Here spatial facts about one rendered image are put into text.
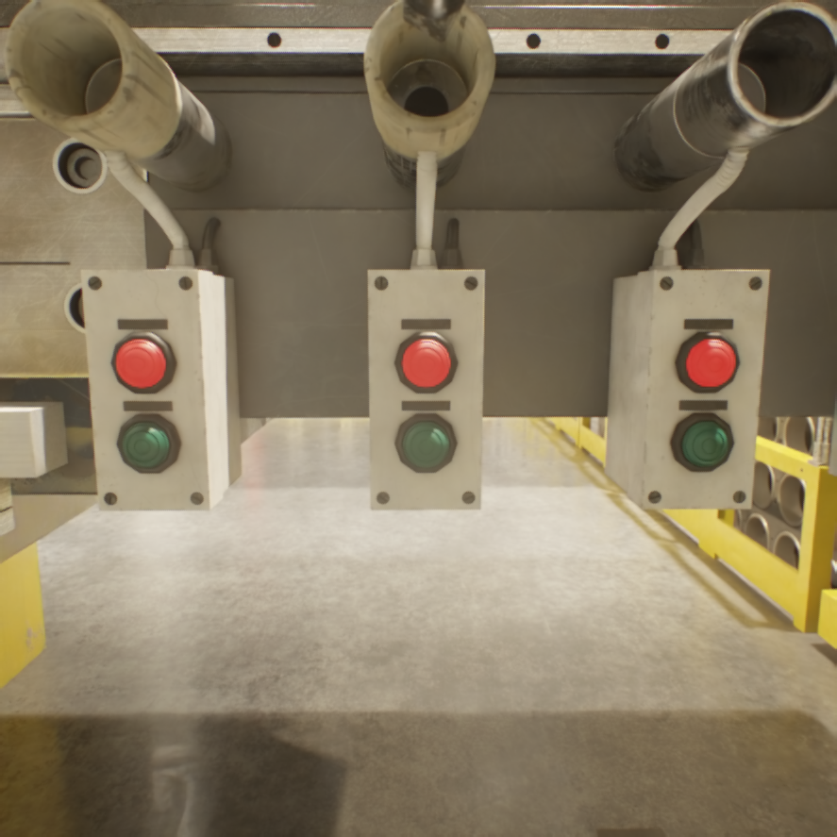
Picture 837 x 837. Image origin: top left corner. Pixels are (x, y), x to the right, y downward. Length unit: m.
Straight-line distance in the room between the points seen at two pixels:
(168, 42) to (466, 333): 0.29
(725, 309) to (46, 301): 0.49
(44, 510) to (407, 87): 0.79
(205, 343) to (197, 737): 1.02
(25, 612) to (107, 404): 1.28
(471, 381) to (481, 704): 1.06
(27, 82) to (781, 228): 0.48
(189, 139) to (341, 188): 0.13
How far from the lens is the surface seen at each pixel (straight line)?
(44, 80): 0.43
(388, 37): 0.38
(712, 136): 0.44
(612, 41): 0.55
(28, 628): 1.74
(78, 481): 0.66
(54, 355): 0.62
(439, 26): 0.30
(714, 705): 1.53
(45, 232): 0.62
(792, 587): 1.92
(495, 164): 0.56
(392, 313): 0.42
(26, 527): 1.03
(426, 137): 0.37
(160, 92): 0.42
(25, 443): 0.54
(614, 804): 1.24
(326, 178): 0.55
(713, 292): 0.46
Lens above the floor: 0.74
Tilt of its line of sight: 9 degrees down
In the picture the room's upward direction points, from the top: straight up
